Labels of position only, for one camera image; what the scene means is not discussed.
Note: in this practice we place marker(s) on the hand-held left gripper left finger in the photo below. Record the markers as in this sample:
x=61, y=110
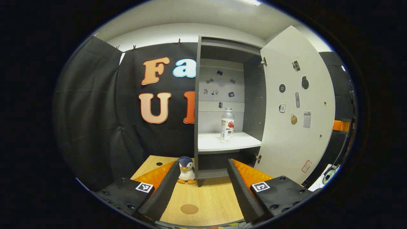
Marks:
x=165, y=194

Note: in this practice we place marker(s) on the white cabinet door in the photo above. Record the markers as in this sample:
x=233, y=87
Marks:
x=299, y=143

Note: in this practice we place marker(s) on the ceiling light panel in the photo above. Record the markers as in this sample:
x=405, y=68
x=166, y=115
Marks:
x=253, y=2

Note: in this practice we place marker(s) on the white cabinet shelf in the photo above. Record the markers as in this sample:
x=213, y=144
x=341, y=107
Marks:
x=210, y=141

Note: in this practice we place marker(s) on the metal cabinet hinge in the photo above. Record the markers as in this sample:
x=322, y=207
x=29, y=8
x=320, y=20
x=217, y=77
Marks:
x=258, y=158
x=263, y=61

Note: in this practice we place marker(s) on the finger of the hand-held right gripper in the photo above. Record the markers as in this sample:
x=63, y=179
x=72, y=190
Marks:
x=341, y=126

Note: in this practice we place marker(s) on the penguin plush toy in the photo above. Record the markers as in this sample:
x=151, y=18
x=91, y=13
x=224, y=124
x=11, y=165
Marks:
x=187, y=170

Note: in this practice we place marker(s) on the black backdrop cloth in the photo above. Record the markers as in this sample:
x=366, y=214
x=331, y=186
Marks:
x=95, y=111

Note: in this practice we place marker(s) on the clear plastic bottle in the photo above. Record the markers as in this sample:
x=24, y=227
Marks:
x=227, y=127

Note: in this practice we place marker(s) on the round brown coaster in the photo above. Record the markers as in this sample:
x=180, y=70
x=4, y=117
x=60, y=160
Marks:
x=189, y=209

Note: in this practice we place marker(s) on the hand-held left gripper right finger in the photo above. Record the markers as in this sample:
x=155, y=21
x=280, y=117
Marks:
x=241, y=194

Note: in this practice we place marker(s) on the grey cabinet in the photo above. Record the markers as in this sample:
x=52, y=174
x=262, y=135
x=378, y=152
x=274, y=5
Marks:
x=254, y=101

